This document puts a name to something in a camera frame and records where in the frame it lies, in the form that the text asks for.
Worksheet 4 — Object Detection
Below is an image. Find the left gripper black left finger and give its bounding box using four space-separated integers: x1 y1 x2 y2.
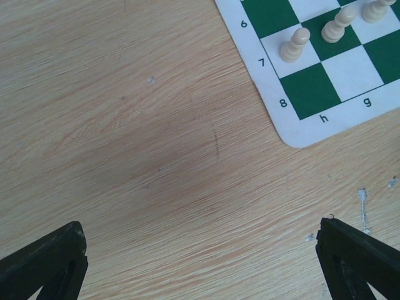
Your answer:
1 221 88 299

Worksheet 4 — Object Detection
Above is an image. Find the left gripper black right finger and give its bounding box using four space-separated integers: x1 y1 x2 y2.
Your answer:
316 218 399 299

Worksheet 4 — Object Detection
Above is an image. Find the green white chess board mat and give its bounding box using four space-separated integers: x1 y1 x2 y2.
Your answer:
216 1 399 148

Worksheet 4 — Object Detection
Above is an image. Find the cream pawn h file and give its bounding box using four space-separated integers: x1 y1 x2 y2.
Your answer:
279 27 311 63

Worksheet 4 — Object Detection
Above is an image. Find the cream pawn g file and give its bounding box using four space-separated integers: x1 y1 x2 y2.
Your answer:
321 6 357 43

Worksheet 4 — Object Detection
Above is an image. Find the cream pawn f file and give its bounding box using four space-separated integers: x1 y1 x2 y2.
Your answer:
362 0 396 23

